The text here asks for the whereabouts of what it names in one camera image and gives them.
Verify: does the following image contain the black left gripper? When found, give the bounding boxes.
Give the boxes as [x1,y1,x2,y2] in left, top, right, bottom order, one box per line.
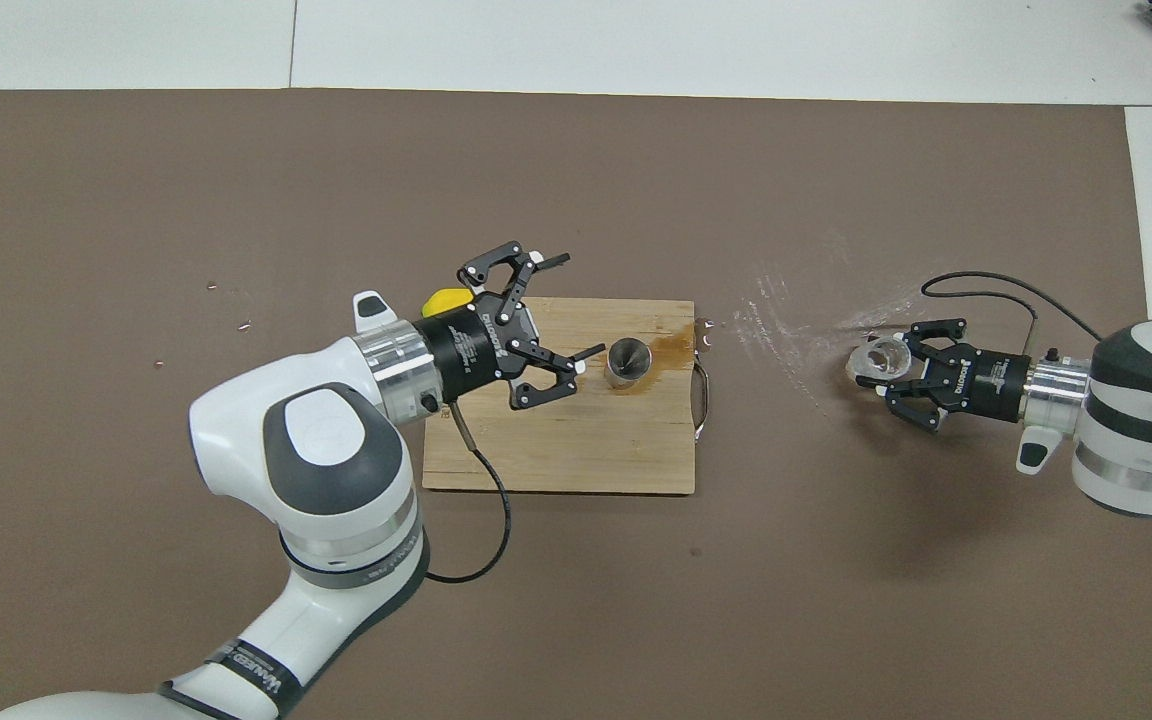
[416,240,607,413]

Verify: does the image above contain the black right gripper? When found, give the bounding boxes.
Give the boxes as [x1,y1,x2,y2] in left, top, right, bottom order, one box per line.
[881,318,1029,433]

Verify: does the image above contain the clear glass cup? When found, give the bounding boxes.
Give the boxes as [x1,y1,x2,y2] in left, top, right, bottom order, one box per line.
[844,337,912,389]

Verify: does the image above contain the metal jigger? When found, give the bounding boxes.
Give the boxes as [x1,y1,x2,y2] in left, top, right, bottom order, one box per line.
[604,337,653,390]

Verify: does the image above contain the yellow lemon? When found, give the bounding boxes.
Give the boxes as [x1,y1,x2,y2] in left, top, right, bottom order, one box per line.
[421,287,477,319]

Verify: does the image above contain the wooden cutting board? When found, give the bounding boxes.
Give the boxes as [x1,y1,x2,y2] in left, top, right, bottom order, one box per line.
[421,297,715,496]

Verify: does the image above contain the brown table mat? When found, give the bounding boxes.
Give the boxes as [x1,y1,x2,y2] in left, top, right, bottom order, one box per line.
[0,88,1152,720]

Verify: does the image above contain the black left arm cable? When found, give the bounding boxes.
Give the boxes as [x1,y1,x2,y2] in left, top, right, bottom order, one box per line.
[423,400,514,584]

